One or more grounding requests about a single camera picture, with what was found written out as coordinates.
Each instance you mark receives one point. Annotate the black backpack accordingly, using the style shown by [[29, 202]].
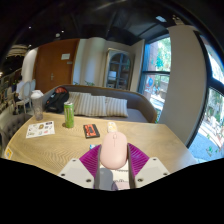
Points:
[[56, 100]]

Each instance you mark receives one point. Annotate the brown wooden door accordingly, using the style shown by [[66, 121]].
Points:
[[53, 70]]

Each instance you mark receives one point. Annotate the black box with red print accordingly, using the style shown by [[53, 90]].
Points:
[[91, 131]]

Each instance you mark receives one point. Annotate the grey tufted sofa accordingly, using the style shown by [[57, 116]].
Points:
[[13, 128]]

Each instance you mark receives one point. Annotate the white sticker sheet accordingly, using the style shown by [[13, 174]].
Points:
[[40, 129]]

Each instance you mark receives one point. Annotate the arched glass-door cabinet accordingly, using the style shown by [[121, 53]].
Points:
[[118, 70]]

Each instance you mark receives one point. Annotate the yellow square sticker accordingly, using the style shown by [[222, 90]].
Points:
[[8, 153]]

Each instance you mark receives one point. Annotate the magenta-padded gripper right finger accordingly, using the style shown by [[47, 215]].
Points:
[[150, 171]]

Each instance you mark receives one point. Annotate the curved brown-backed bench sofa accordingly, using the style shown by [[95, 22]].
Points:
[[140, 106]]

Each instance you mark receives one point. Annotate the white chair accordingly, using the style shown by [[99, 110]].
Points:
[[26, 96]]

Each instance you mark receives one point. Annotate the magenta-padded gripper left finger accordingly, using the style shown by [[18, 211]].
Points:
[[75, 171]]

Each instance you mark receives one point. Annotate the dark-framed window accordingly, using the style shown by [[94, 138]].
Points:
[[156, 76], [213, 116]]

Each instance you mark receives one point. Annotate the green drink can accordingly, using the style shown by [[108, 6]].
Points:
[[69, 115]]

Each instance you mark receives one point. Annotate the pink computer mouse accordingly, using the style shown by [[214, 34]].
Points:
[[114, 150]]

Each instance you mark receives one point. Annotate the clear shaker bottle white lid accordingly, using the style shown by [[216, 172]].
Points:
[[37, 106]]

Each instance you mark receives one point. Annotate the striped cushion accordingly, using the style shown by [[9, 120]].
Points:
[[74, 100], [93, 106], [116, 106]]

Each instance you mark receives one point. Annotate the white door sign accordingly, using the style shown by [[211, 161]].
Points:
[[65, 56]]

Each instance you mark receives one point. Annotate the person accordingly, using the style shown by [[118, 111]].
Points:
[[19, 89]]

